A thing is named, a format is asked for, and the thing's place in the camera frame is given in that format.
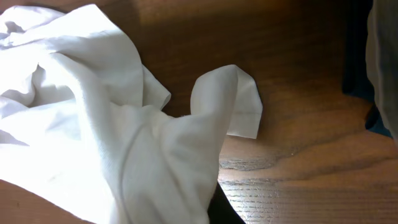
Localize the white t-shirt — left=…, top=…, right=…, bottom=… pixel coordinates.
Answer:
left=1, top=4, right=262, bottom=223

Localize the khaki folded garment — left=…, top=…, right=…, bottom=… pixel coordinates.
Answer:
left=366, top=0, right=397, bottom=140

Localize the navy folded garment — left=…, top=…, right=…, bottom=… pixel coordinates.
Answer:
left=342, top=0, right=392, bottom=138

